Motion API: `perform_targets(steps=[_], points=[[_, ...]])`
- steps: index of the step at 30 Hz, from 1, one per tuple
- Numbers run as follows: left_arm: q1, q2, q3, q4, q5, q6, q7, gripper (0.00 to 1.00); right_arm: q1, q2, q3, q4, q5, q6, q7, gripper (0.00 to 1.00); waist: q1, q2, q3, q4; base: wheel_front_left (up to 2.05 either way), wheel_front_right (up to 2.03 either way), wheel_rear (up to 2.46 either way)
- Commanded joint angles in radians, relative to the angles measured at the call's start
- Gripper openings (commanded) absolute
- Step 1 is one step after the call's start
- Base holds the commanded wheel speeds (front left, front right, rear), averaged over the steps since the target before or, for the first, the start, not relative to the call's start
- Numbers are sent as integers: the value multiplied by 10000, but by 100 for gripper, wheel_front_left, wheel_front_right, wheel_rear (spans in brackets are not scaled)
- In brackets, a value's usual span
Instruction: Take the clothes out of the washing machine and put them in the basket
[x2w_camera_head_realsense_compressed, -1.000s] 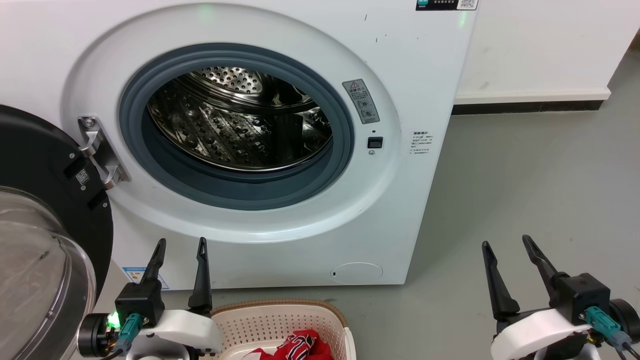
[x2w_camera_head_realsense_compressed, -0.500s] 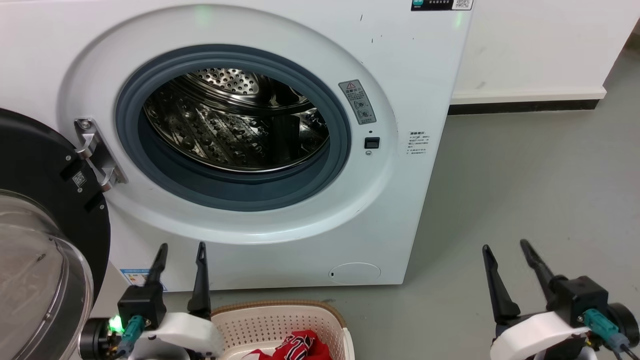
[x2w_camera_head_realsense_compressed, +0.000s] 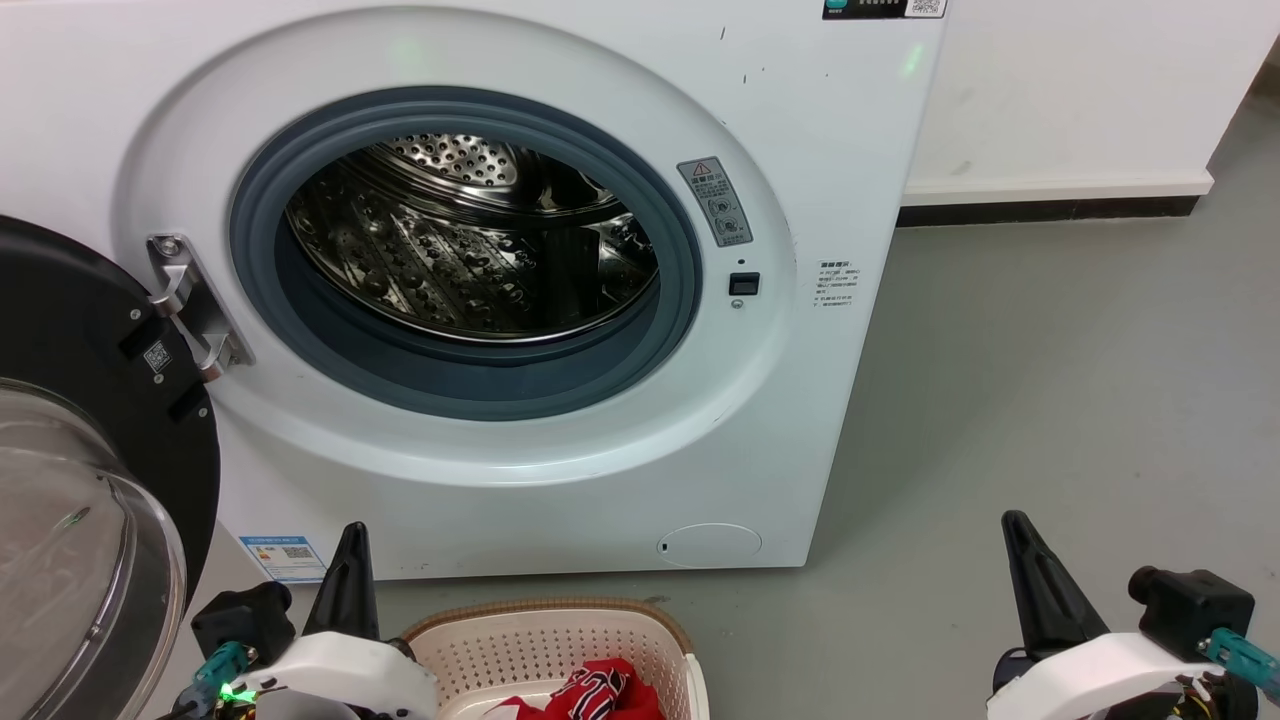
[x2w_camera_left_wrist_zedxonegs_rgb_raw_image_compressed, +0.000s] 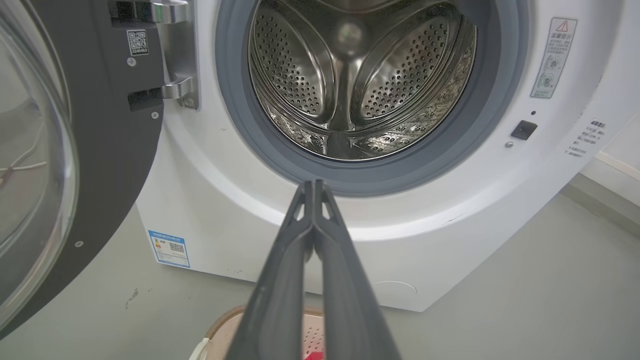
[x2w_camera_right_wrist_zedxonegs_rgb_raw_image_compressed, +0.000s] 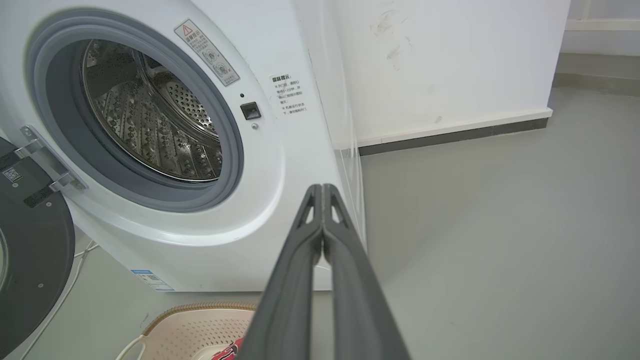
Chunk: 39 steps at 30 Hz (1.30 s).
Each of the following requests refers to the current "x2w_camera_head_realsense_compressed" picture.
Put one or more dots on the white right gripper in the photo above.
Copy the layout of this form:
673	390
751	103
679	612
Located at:
1090	675

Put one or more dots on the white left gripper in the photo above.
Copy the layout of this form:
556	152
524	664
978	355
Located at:
350	675

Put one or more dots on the red garment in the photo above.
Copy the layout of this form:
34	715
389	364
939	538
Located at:
600	690

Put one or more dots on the cream perforated laundry basket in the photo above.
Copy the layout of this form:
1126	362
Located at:
520	645

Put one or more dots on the stainless steel washing machine drum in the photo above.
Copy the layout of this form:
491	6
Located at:
450	260

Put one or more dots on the black round washer door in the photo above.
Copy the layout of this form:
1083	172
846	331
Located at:
70	310

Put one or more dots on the blue energy label sticker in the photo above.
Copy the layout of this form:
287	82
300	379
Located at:
283	558

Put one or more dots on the white front-load washing machine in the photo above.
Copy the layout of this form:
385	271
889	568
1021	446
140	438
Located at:
520	500

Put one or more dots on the grey rubber door gasket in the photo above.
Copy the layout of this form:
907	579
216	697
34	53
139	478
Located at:
450	395

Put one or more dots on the white QR code sticker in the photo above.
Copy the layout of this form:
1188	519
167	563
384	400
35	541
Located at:
157	356

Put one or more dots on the silver metal door hinge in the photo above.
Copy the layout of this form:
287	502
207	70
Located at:
190	300

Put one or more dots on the round white filter cover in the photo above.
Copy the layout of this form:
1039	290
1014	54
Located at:
709	545

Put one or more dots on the white text sticker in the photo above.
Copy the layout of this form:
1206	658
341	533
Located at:
837	284

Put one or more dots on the white and black baseboard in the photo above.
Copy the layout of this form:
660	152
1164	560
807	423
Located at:
1050	200

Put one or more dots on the black door latch socket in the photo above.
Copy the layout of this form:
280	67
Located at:
744	284

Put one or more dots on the grey warning label sticker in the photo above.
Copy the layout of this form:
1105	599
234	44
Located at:
715	200

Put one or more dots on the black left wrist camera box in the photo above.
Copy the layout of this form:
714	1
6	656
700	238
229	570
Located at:
240	615

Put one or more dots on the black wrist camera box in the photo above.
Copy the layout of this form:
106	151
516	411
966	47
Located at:
1195	610
240	615

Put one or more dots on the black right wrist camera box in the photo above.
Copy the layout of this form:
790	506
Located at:
1195	610

